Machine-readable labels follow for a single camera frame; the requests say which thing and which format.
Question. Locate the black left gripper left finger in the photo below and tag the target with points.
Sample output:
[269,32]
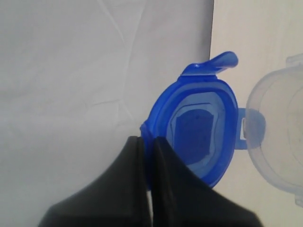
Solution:
[117,198]

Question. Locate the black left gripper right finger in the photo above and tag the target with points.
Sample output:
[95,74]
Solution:
[180,199]

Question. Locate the blue plastic container lid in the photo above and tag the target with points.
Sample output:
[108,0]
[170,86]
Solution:
[200,118]

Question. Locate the clear tall plastic container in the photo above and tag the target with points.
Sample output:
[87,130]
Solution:
[273,127]

